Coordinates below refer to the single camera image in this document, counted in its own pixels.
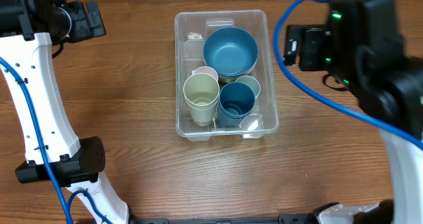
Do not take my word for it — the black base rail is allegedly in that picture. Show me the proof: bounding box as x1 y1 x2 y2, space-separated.
130 214 309 224

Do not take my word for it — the tall cream cup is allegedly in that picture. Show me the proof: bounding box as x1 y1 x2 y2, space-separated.
188 98 217 126
183 73 219 110

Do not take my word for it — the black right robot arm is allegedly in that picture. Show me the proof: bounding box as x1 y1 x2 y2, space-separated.
274 0 422 223

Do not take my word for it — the tall blue cup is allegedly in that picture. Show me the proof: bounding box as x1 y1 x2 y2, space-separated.
219 82 256 119
216 107 247 128

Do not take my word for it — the cream bowl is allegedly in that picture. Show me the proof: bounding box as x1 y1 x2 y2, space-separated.
206 63 255 83

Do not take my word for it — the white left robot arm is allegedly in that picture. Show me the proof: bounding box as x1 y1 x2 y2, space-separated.
1 0 136 223

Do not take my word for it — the small pink cup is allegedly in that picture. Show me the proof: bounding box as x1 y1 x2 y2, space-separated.
192 66 219 81

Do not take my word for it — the clear plastic storage bin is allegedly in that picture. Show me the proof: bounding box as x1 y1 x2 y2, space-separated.
174 9 279 141

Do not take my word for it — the small grey cup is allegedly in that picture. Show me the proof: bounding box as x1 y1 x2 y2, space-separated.
236 75 261 99

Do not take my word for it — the dark blue bowl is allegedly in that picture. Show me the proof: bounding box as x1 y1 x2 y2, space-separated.
203 27 258 77

